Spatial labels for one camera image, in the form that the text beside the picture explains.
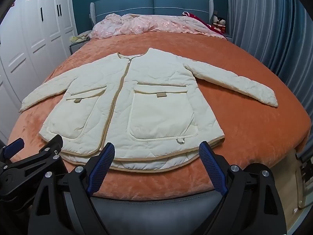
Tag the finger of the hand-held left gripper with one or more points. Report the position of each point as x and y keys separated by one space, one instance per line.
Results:
x=14 y=146
x=52 y=146

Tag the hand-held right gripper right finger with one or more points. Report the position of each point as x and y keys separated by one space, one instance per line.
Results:
x=210 y=166

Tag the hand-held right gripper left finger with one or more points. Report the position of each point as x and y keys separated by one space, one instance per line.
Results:
x=102 y=166

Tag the cream quilted jacket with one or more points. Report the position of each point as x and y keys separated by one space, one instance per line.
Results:
x=146 y=117

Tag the orange plush blanket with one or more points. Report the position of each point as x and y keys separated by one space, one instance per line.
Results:
x=244 y=132

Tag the dark nightstand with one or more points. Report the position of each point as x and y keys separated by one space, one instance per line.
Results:
x=76 y=47

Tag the white wardrobe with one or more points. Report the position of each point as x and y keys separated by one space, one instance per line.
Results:
x=31 y=41

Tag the pale yellow cloth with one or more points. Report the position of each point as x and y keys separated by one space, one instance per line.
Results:
x=79 y=37

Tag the plush doll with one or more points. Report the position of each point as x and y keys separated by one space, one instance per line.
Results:
x=215 y=20
x=222 y=24

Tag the pink embroidered quilt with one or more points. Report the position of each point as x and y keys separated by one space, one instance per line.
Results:
x=137 y=24

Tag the blue-grey curtain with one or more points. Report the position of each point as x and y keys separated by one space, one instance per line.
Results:
x=264 y=29

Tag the blue upholstered headboard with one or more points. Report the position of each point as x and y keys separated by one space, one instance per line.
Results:
x=171 y=5

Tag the grey bed frame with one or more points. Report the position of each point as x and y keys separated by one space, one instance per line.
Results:
x=156 y=213

